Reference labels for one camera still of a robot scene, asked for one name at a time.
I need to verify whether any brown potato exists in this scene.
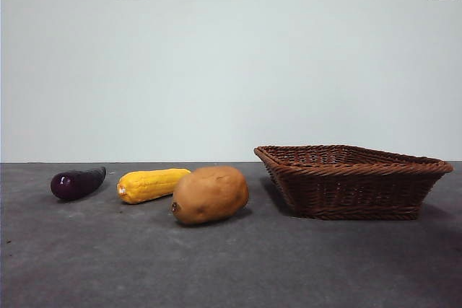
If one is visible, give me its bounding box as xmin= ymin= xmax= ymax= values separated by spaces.
xmin=170 ymin=165 xmax=250 ymax=226

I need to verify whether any yellow corn cob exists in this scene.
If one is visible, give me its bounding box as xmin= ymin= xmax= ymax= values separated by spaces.
xmin=115 ymin=167 xmax=192 ymax=205

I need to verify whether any brown wicker basket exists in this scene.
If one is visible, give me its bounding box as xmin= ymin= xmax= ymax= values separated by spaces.
xmin=253 ymin=144 xmax=454 ymax=221

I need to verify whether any purple eggplant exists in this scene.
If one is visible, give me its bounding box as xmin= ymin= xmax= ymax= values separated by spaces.
xmin=50 ymin=166 xmax=107 ymax=201

